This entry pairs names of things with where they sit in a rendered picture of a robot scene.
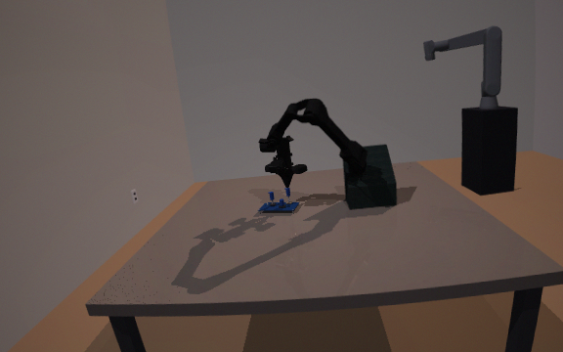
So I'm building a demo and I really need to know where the blue circuit board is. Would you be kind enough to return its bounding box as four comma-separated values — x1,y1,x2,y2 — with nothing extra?
258,188,299,214

